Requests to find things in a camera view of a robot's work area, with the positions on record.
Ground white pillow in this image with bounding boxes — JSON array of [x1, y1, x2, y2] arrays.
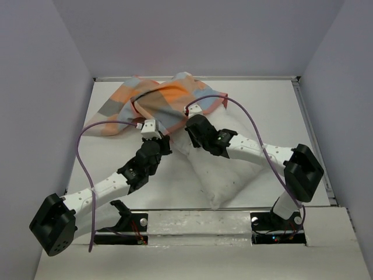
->
[[170, 103, 272, 209]]

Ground multicolour checked pillowcase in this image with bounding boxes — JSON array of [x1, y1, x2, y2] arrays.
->
[[85, 72, 227, 137]]

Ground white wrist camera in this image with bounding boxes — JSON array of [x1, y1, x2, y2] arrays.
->
[[136, 119, 161, 139], [184, 104, 203, 118]]

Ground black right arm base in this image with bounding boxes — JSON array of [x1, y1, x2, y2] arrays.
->
[[250, 207, 307, 245]]

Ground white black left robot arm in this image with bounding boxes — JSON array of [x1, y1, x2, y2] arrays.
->
[[29, 135, 172, 257]]

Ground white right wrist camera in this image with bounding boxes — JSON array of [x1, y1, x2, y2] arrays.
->
[[184, 104, 203, 118]]

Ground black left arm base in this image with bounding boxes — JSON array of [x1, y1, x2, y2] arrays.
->
[[94, 200, 149, 245]]

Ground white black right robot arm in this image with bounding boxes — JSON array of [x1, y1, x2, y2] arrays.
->
[[185, 114, 324, 229]]

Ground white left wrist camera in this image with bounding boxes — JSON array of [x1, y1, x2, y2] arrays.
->
[[136, 119, 161, 139]]

